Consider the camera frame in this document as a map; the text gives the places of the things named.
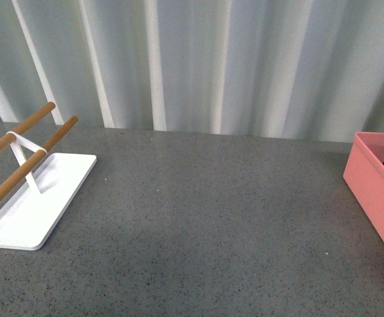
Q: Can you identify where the right wooden rack bar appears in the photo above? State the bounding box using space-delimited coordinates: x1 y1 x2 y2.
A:
0 116 79 202

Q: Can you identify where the pink plastic bin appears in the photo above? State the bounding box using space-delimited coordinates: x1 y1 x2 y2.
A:
343 131 384 242

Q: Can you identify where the white pleated curtain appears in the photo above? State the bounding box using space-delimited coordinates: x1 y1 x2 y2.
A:
0 1 384 141

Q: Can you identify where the white towel rack stand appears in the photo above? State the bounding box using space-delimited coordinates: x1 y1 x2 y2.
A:
0 131 97 251

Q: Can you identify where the left wooden rack bar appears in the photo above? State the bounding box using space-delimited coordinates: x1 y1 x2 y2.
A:
0 102 55 152

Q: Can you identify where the wooden rack bar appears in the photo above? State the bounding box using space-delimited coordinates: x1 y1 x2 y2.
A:
0 102 55 152
0 116 79 202

